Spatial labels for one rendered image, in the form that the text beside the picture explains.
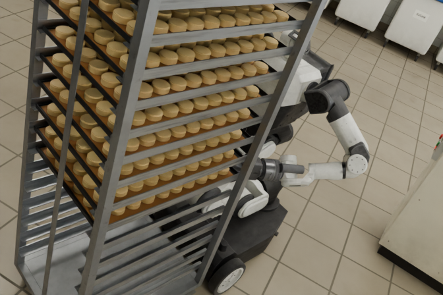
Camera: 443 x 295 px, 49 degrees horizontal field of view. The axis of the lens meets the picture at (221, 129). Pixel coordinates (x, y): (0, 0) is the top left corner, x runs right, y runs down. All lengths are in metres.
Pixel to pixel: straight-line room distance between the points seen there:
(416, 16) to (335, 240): 3.58
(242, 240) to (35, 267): 0.96
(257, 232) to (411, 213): 0.87
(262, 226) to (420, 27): 3.98
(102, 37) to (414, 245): 2.21
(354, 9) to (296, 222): 3.63
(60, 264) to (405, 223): 1.81
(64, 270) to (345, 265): 1.53
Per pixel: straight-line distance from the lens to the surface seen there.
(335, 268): 2.84
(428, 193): 2.77
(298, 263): 2.74
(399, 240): 2.97
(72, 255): 2.22
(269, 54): 1.45
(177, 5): 1.09
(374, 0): 6.02
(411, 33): 6.06
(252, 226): 2.54
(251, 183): 2.52
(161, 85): 1.28
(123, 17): 1.16
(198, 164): 1.62
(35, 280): 2.14
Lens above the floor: 1.90
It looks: 34 degrees down
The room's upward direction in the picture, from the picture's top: 20 degrees clockwise
